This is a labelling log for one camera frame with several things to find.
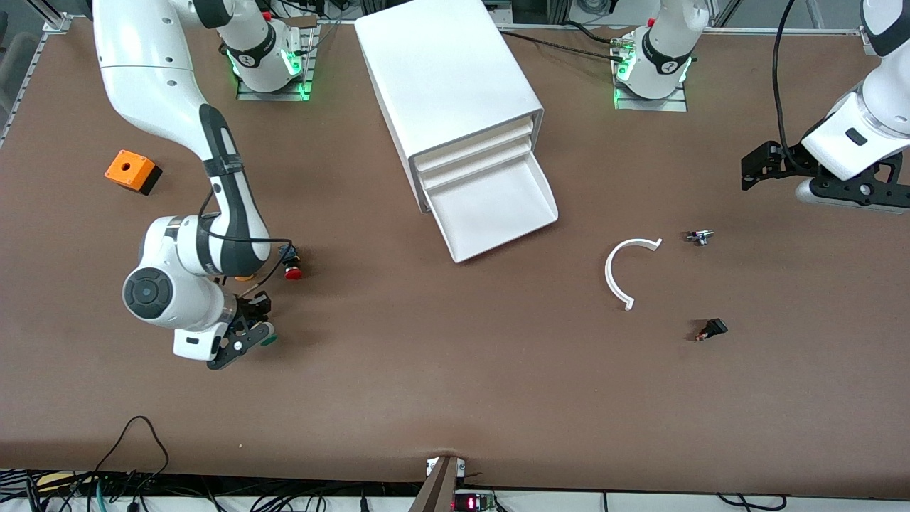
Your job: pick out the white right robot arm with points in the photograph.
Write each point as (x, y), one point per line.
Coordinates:
(149, 71)

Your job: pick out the green push button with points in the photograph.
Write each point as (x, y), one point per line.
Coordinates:
(270, 340)

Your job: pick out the white drawer cabinet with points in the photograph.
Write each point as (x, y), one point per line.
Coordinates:
(448, 64)

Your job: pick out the white shallow drawer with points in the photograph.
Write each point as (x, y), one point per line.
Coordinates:
(490, 213)
(473, 165)
(473, 145)

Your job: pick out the red push button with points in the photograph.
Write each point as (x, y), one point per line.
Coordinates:
(293, 272)

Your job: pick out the small black rocker switch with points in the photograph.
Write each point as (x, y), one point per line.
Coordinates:
(714, 328)

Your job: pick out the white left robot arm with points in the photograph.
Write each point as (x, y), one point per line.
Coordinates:
(661, 64)

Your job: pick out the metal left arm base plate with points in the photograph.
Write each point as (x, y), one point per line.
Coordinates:
(668, 104)

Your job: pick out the small metal toggle switch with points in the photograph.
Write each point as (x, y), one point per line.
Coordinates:
(700, 237)

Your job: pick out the small red led display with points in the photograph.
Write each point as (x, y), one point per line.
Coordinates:
(473, 503)

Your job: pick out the orange box with black base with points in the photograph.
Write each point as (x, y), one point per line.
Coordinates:
(128, 171)

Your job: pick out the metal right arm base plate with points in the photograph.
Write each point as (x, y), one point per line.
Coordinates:
(274, 95)

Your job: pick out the brown camera post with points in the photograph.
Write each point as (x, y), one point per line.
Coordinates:
(437, 491)

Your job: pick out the white curved plastic piece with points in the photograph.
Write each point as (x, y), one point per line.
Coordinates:
(608, 274)

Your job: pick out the yellow push button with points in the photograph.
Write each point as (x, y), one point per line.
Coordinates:
(246, 276)

